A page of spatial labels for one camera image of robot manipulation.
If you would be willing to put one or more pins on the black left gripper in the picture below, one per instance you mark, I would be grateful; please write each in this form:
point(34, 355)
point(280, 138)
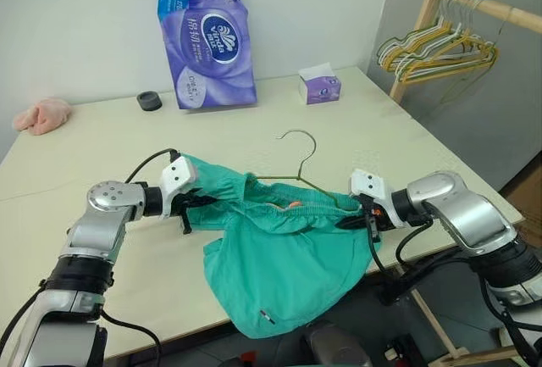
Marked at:
point(185, 214)

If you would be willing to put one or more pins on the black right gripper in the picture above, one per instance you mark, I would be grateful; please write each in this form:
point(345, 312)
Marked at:
point(374, 219)

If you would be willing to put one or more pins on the green shorts garment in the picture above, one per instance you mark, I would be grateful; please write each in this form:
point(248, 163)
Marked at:
point(275, 265)

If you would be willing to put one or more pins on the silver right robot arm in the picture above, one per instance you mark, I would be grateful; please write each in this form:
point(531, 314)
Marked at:
point(466, 210)

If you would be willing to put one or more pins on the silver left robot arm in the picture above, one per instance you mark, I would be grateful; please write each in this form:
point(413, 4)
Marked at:
point(106, 214)

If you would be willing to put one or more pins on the small purple tissue pack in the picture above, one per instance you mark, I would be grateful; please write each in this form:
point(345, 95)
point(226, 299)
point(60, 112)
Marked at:
point(319, 87)

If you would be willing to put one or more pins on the dark rounded shape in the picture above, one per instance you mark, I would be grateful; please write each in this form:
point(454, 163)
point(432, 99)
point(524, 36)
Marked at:
point(334, 346)

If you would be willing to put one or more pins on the large purple tissue roll pack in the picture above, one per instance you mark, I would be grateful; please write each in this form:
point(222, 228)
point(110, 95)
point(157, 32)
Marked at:
point(211, 45)

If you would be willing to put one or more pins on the pink fluffy cloth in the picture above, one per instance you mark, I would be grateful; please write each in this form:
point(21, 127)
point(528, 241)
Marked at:
point(42, 117)

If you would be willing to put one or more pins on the bunch of hangers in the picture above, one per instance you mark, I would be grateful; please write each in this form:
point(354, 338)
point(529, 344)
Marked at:
point(461, 49)

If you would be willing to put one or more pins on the wooden clothes rack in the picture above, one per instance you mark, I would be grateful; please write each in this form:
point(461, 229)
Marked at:
point(423, 15)

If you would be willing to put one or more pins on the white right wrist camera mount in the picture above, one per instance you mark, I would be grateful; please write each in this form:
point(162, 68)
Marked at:
point(368, 182)

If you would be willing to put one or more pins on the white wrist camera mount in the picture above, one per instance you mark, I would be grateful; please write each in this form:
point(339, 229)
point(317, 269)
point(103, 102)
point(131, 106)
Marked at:
point(178, 172)
point(368, 182)

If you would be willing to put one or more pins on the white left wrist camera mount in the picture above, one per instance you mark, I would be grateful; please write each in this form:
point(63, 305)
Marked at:
point(178, 172)

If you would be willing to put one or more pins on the black bracket under table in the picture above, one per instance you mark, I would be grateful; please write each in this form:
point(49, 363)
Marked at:
point(398, 288)

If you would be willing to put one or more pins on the light wooden floor frame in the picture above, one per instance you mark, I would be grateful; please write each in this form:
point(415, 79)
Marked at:
point(440, 329)

